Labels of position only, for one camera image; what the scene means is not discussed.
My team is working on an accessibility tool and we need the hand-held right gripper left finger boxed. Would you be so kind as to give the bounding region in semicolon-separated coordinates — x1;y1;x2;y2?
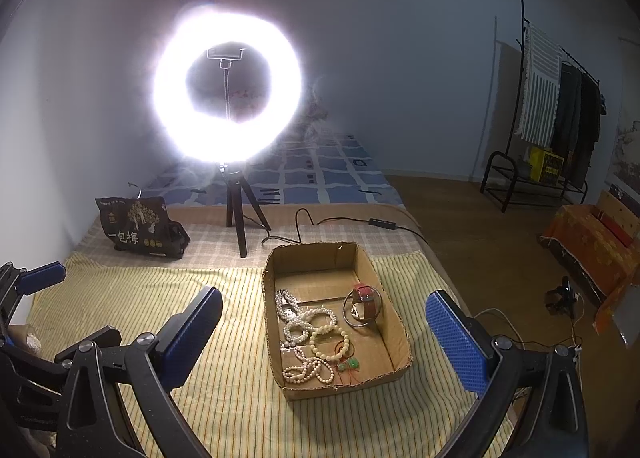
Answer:
52;285;224;458

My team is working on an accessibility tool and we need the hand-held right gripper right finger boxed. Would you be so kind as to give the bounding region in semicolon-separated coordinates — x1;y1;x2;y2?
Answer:
425;289;590;458

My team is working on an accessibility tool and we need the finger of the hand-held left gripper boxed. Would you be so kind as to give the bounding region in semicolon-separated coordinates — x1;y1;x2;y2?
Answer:
10;261;67;296
50;325;123;369

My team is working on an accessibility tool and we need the white woven pearl necklace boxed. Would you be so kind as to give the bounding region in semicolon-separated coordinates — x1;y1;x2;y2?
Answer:
275;289;337;346

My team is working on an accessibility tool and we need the green jade pendant red cord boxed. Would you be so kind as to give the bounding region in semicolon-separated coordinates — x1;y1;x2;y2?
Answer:
334;338;362;380

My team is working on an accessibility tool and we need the pinkish white bead string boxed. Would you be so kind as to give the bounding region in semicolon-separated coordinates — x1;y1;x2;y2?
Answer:
282;347;337;386

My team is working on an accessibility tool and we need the pale yellow bead bracelet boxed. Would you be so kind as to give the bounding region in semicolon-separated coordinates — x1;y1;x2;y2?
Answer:
309;323;352;360

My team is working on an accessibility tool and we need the cardboard box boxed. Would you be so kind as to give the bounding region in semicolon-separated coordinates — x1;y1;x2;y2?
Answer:
262;241;413;401

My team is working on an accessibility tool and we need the beige checkered blanket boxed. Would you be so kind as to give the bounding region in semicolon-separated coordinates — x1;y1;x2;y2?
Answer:
75;205;426;269

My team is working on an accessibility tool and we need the yellow striped sheet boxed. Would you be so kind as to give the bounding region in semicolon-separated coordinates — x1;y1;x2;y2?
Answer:
27;248;516;458

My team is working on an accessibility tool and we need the black printed snack bag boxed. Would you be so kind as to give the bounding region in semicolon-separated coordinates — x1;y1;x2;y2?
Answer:
95;195;192;259

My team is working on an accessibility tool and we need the black clamp stand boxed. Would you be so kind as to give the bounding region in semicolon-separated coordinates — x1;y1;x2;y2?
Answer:
545;275;576;316

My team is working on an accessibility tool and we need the black tripod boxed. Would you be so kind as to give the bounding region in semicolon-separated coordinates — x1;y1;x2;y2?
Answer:
217;63;272;259

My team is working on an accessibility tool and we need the orange patterned cloth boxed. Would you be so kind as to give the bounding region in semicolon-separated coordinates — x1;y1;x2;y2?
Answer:
540;203;640;334

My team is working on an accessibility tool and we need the black clothes rack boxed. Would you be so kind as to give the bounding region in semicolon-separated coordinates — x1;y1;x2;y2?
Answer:
480;0;608;214

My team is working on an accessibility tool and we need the blue patterned blanket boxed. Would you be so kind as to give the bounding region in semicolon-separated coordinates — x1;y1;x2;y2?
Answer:
140;131;406;209

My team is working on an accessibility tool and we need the yellow box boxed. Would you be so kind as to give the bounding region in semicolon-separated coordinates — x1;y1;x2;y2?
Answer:
529;145;565;184

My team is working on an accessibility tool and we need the dark green hanging garment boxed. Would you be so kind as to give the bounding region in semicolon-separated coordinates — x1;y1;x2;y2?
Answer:
550;61;583;174

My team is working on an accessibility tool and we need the black hanging garment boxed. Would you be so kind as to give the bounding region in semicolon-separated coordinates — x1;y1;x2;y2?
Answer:
580;73;608;184

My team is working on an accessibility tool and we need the striped hanging cloth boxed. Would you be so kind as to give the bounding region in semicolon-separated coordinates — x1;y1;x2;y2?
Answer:
517;23;563;141

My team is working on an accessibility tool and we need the phone holder clamp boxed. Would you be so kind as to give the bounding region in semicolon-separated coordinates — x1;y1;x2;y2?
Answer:
206;44;247;70

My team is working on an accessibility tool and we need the white cable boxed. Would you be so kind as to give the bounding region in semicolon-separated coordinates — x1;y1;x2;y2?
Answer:
472;308;583;354

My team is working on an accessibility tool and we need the brown strap wristwatch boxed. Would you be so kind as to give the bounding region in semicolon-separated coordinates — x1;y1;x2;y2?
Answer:
348;283;377;323

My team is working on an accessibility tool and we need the black power cable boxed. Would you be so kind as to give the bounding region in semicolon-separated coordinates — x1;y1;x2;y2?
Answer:
260;208;426;244

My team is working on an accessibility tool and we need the bright ring light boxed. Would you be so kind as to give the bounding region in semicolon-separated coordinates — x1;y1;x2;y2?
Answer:
152;1;303;164

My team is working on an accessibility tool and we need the wall poster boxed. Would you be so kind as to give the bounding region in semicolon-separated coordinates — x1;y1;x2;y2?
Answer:
602;115;640;219

